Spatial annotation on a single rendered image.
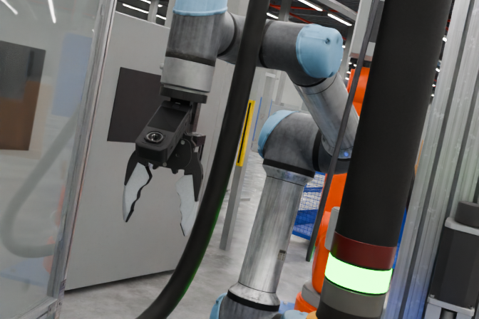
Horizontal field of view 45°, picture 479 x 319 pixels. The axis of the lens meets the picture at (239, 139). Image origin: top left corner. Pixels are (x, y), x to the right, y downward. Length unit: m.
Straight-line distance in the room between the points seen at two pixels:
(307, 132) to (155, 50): 3.41
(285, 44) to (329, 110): 0.17
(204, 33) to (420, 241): 0.69
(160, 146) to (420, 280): 0.72
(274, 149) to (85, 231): 3.33
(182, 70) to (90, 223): 3.68
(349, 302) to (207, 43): 0.58
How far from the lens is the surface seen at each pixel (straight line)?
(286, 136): 1.22
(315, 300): 4.46
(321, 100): 0.96
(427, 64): 0.31
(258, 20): 0.26
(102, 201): 4.48
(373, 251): 0.31
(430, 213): 1.28
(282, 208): 1.23
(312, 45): 0.85
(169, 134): 0.79
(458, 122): 1.27
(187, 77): 0.83
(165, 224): 5.07
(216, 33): 0.85
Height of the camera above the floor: 1.69
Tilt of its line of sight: 4 degrees down
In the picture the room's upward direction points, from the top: 11 degrees clockwise
